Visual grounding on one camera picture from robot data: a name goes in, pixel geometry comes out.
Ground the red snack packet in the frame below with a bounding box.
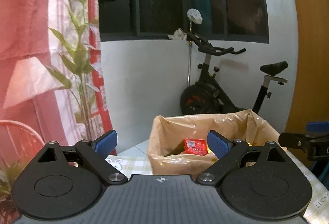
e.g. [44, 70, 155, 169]
[183, 139, 208, 156]

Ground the teal curtain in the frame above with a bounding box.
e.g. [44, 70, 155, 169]
[311, 158, 329, 188]

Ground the wooden door panel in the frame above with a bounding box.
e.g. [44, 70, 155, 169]
[285, 0, 328, 133]

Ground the cardboard box with plastic liner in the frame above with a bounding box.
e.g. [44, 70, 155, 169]
[147, 110, 279, 178]

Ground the black exercise bike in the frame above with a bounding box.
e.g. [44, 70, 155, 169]
[167, 7, 288, 115]

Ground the checkered green tablecloth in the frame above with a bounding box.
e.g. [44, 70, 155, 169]
[104, 140, 329, 224]

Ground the printed room backdrop curtain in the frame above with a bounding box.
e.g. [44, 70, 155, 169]
[1, 0, 112, 223]

